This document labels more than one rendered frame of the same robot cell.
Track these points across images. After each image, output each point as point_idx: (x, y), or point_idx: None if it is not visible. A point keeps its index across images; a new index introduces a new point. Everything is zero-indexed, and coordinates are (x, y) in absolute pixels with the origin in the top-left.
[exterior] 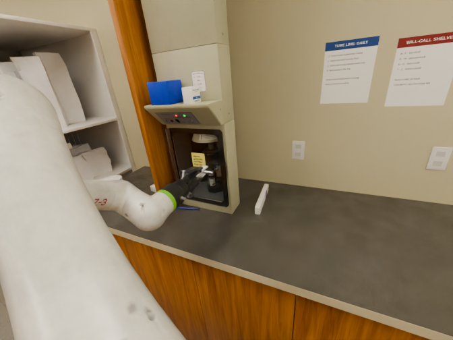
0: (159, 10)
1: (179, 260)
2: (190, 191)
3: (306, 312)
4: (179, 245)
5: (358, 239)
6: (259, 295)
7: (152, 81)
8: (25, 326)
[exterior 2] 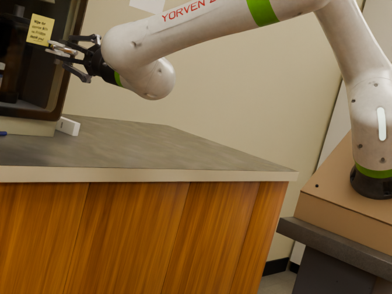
0: None
1: (65, 203)
2: (83, 73)
3: (189, 213)
4: (86, 164)
5: (168, 144)
6: (156, 214)
7: None
8: (373, 35)
